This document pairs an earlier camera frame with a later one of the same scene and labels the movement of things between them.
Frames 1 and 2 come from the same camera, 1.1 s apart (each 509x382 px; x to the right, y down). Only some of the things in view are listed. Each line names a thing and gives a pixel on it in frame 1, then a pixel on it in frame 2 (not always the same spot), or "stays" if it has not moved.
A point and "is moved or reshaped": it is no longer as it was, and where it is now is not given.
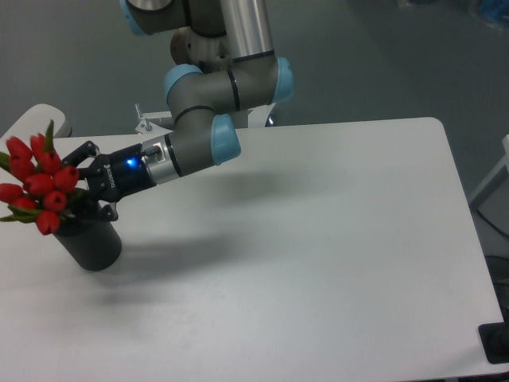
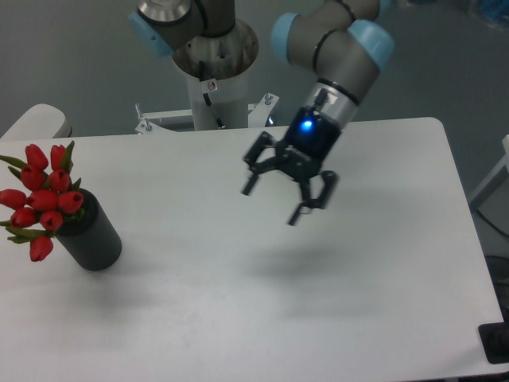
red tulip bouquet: (41, 185) is moved or reshaped
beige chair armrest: (36, 121) stays
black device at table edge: (495, 340) stays
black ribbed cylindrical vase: (95, 243) stays
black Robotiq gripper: (113, 177) to (309, 137)
